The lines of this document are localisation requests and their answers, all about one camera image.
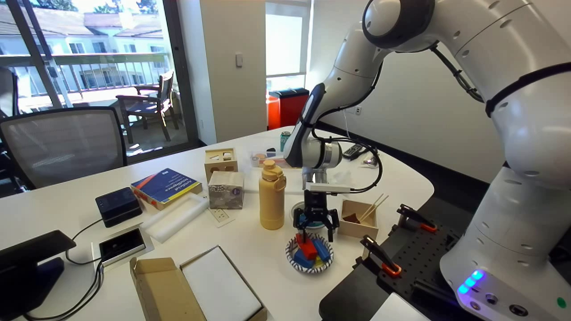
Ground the open cardboard box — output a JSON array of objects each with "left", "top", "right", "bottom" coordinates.
[{"left": 128, "top": 244, "right": 270, "bottom": 321}]

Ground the white plastic bowl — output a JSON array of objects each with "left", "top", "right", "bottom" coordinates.
[{"left": 288, "top": 199, "right": 329, "bottom": 235}]

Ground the small patterned card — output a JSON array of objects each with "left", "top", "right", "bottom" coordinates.
[{"left": 206, "top": 207, "right": 237, "bottom": 228}]

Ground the patterned cube box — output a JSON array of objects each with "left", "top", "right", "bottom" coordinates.
[{"left": 206, "top": 169, "right": 245, "bottom": 212}]

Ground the open wooden box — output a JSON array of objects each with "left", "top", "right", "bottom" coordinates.
[{"left": 335, "top": 198, "right": 379, "bottom": 240}]

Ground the blue book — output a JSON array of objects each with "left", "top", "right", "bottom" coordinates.
[{"left": 129, "top": 166, "right": 204, "bottom": 212}]

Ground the wooden chopstick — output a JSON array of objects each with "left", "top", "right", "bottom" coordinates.
[
  {"left": 361, "top": 191, "right": 390, "bottom": 224},
  {"left": 358, "top": 192, "right": 386, "bottom": 224}
]

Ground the black table cable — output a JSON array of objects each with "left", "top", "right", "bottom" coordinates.
[{"left": 22, "top": 217, "right": 106, "bottom": 321}]

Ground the clear plastic container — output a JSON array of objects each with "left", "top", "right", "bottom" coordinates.
[{"left": 247, "top": 148, "right": 292, "bottom": 169}]

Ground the white foam tray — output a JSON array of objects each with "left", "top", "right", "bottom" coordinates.
[{"left": 140, "top": 192, "right": 212, "bottom": 244}]

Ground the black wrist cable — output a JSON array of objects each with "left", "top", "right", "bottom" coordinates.
[{"left": 308, "top": 126, "right": 383, "bottom": 192}]

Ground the grey mesh office chair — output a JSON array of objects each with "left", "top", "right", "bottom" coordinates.
[{"left": 0, "top": 105, "right": 128, "bottom": 192}]

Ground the wooden shape sorter box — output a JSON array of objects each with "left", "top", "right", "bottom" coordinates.
[{"left": 203, "top": 146, "right": 240, "bottom": 180}]

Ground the blue rectangular wooden block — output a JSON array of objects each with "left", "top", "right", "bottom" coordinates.
[{"left": 290, "top": 251, "right": 313, "bottom": 271}]

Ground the black smartphone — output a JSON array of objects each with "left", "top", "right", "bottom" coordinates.
[{"left": 96, "top": 226, "right": 147, "bottom": 264}]

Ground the black perforated mount plate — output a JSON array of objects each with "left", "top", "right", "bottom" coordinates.
[{"left": 317, "top": 194, "right": 479, "bottom": 321}]

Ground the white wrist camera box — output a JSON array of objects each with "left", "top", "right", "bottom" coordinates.
[{"left": 303, "top": 169, "right": 365, "bottom": 196}]

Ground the red wooden cube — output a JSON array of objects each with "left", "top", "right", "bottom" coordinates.
[{"left": 295, "top": 232, "right": 319, "bottom": 260}]

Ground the red waste bin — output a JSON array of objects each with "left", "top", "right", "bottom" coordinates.
[{"left": 265, "top": 94, "right": 283, "bottom": 130}]

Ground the white foam sheet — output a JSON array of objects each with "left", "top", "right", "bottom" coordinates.
[{"left": 179, "top": 244, "right": 263, "bottom": 321}]

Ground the blue wooden cylinder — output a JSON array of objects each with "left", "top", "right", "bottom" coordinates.
[{"left": 311, "top": 237, "right": 331, "bottom": 264}]

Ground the outdoor wooden chair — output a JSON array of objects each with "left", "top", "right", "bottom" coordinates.
[{"left": 113, "top": 69, "right": 181, "bottom": 144}]

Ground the balcony railing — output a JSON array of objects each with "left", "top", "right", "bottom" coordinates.
[{"left": 0, "top": 50, "right": 174, "bottom": 92}]

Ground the small black box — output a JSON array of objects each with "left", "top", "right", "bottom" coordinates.
[{"left": 92, "top": 185, "right": 144, "bottom": 230}]

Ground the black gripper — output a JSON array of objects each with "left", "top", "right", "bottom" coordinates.
[{"left": 292, "top": 189, "right": 342, "bottom": 242}]

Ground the black orange clamp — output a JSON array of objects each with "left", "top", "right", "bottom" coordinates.
[
  {"left": 358, "top": 233, "right": 404, "bottom": 280},
  {"left": 395, "top": 201, "right": 440, "bottom": 235}
]

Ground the blue patterned paper bowl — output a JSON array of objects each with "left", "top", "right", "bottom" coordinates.
[{"left": 283, "top": 232, "right": 335, "bottom": 276}]

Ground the tan plastic bottle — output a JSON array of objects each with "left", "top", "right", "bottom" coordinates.
[{"left": 256, "top": 158, "right": 288, "bottom": 232}]

